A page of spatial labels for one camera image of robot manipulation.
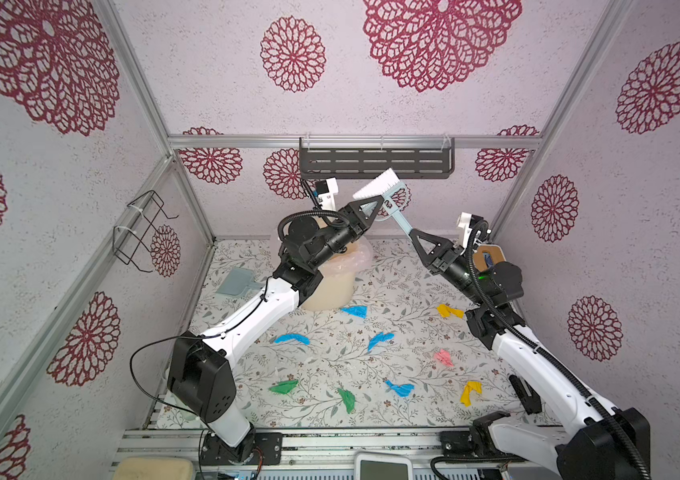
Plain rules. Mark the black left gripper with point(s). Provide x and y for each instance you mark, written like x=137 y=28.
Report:
x=355 y=222

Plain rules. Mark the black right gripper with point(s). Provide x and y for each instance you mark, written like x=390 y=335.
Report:
x=444 y=264

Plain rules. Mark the cream trash bin with bag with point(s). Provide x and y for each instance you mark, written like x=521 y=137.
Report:
x=339 y=277

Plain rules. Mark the pale blue plastic dustpan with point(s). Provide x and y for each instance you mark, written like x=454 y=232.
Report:
x=238 y=283

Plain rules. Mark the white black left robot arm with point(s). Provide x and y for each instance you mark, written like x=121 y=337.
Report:
x=200 y=374

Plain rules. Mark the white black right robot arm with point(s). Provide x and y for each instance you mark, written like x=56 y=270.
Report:
x=595 y=439

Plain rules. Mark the white tissue box wooden lid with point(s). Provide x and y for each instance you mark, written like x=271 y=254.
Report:
x=487 y=256

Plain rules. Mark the yellow paper scrap upper right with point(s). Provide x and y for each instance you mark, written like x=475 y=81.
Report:
x=446 y=311

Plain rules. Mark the yellow paper scrap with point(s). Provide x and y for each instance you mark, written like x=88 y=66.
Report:
x=471 y=387
x=446 y=311

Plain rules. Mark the blue paper scrap top centre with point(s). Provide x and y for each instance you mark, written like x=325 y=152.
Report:
x=359 y=311

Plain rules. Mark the blue paper scrap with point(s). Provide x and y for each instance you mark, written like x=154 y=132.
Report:
x=402 y=390
x=359 y=311
x=292 y=337
x=378 y=339

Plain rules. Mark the pink paper scrap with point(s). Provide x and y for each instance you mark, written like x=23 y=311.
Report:
x=444 y=357

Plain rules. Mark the blue paper scrap middle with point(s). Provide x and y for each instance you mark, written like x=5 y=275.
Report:
x=378 y=339

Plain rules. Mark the blue paper scrap left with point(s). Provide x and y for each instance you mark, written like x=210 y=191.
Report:
x=292 y=337

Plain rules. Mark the blue paper scrap lower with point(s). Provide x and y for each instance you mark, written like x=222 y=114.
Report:
x=402 y=390

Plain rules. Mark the yellow paper scrap lower right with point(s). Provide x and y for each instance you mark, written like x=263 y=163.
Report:
x=471 y=387

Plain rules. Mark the green paper scrap lower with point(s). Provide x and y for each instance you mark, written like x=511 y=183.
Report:
x=348 y=399

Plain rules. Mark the green paper scrap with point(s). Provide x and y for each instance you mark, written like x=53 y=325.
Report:
x=284 y=387
x=348 y=399

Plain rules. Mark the black brush holder stand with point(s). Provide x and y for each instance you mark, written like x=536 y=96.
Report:
x=528 y=396

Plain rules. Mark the green paper scrap left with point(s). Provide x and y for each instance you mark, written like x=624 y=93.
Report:
x=284 y=387

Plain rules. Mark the white digital clock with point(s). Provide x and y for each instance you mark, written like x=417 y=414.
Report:
x=380 y=466

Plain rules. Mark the cream sponge block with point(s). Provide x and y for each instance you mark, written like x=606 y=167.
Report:
x=155 y=468

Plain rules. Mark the dark grey wall shelf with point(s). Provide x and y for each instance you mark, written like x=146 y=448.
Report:
x=356 y=163

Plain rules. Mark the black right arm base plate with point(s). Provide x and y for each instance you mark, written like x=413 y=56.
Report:
x=472 y=443

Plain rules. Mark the black wire wall rack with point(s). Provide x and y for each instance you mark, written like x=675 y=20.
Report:
x=149 y=242

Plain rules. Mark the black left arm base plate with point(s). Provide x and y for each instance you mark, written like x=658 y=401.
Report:
x=257 y=448

